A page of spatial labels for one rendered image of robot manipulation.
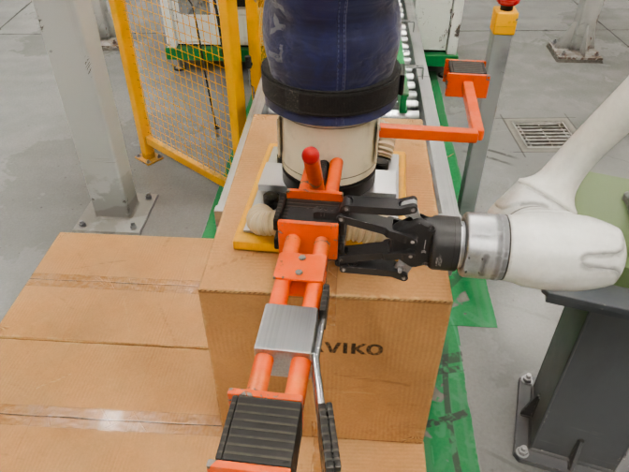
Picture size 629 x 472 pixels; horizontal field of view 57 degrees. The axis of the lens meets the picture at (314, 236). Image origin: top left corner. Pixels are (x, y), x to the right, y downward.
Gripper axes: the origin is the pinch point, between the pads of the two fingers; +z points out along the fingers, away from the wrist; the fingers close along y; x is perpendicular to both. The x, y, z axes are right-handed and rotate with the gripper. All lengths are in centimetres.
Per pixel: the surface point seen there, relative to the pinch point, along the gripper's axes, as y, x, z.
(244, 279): 13.2, 3.2, 11.1
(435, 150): 48, 109, -28
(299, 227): -2.7, -2.4, 1.3
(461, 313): 107, 93, -45
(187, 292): 53, 38, 37
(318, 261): -2.0, -8.2, -2.0
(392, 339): 22.6, 1.8, -13.3
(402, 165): 11.1, 37.6, -13.6
